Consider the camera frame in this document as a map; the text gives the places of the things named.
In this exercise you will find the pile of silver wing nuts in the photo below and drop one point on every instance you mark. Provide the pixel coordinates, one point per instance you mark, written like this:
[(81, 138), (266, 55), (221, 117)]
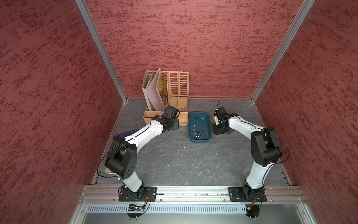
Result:
[(197, 133)]

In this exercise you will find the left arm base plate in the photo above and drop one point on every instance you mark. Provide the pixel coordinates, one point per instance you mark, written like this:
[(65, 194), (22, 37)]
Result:
[(144, 194)]

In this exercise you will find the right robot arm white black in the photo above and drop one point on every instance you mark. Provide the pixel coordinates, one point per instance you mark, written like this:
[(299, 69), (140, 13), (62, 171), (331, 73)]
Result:
[(266, 151)]

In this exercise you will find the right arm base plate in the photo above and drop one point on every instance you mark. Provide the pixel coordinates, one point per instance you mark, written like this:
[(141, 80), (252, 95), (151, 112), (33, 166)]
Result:
[(246, 194)]

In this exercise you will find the brown cardboard folder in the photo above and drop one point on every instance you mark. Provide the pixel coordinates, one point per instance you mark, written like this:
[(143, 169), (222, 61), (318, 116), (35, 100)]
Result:
[(146, 82)]

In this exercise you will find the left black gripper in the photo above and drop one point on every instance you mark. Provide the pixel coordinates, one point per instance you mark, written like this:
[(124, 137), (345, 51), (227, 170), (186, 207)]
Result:
[(176, 124)]

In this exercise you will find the pink paper folder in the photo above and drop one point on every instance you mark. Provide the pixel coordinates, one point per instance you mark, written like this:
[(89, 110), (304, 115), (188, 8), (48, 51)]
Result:
[(153, 92)]

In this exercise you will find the teal plastic storage tray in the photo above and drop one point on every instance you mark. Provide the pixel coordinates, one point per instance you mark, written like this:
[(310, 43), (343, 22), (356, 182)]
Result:
[(199, 120)]

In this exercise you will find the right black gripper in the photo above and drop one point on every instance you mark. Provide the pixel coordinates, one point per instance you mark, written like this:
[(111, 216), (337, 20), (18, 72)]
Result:
[(216, 132)]

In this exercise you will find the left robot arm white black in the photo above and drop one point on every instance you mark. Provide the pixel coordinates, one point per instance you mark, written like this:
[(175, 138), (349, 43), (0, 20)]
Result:
[(121, 159)]

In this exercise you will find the beige plastic file organizer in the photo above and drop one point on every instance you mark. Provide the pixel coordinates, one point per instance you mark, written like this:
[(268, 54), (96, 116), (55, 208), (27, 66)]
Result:
[(178, 94)]

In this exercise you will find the aluminium front rail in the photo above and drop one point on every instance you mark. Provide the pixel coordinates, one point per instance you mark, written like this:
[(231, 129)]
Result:
[(194, 195)]

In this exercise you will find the patterned gold black booklet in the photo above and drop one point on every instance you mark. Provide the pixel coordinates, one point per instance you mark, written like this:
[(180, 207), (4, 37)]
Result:
[(163, 90)]

